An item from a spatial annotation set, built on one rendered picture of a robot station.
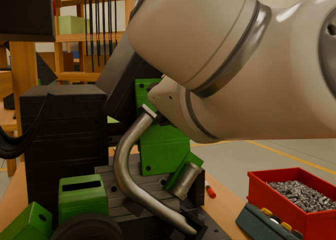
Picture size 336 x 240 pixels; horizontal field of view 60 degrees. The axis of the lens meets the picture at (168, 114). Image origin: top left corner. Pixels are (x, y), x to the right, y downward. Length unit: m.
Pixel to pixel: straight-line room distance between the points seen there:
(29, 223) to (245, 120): 0.24
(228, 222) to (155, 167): 0.28
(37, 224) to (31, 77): 1.06
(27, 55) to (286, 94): 1.26
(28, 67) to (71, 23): 2.53
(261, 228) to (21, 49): 1.11
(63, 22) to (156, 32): 3.76
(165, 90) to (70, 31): 3.55
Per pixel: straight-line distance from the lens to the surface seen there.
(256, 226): 0.75
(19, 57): 1.37
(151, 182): 0.65
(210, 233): 0.77
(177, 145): 0.65
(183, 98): 0.28
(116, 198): 0.64
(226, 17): 0.18
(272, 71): 0.17
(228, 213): 0.86
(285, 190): 1.07
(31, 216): 0.35
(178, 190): 0.62
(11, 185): 1.19
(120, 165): 0.58
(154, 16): 0.18
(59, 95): 0.67
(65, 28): 3.90
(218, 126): 0.24
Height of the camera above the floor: 1.31
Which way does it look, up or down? 10 degrees down
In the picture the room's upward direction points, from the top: straight up
